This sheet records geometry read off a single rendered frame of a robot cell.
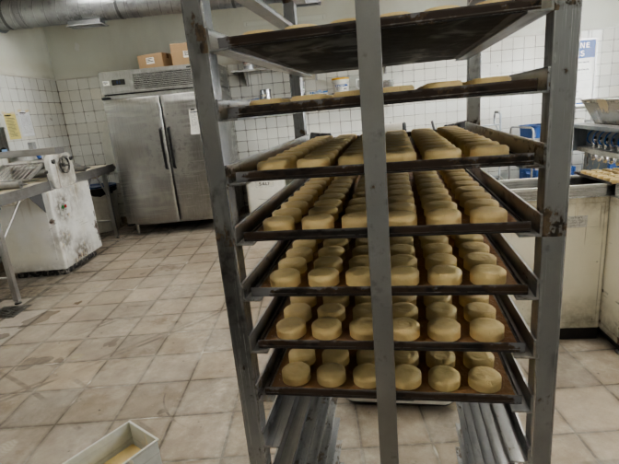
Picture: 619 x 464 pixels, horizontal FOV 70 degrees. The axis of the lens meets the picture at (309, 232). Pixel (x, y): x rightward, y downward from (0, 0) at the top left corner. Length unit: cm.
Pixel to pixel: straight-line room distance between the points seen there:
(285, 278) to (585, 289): 234
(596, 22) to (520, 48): 102
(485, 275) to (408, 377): 21
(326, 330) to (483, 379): 26
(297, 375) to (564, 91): 57
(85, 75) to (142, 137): 160
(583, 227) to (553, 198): 212
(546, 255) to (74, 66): 696
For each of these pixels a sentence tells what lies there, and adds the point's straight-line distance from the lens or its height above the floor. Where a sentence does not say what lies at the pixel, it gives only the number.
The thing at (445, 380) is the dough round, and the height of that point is 97.
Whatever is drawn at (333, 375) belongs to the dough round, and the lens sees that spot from 78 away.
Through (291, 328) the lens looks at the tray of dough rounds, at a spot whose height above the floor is 106.
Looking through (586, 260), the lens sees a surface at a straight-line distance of 282.
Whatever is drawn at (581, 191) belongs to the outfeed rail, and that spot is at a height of 87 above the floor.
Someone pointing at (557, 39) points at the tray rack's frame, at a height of 145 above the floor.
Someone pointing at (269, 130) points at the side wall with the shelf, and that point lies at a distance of 651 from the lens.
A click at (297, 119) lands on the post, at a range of 123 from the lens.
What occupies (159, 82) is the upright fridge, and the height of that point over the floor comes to 188.
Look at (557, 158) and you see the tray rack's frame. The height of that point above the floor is 132.
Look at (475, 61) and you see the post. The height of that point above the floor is 148.
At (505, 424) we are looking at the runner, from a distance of 88.
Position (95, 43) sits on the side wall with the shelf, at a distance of 716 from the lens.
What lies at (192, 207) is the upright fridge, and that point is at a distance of 589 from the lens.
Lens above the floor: 140
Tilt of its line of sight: 15 degrees down
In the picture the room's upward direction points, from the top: 5 degrees counter-clockwise
